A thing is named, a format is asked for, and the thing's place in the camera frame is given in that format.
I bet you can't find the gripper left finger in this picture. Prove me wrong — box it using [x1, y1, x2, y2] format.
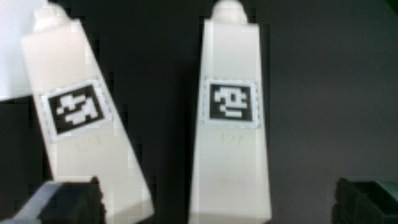
[14, 178, 106, 224]

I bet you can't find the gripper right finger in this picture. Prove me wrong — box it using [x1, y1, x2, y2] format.
[332, 179, 398, 224]

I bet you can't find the white desk leg with tag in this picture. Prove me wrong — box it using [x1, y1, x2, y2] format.
[188, 0, 271, 224]

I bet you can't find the white desk tabletop tray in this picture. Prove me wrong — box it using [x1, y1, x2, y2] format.
[0, 0, 46, 101]

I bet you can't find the white desk leg right rear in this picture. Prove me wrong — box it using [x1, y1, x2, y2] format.
[21, 3, 154, 224]

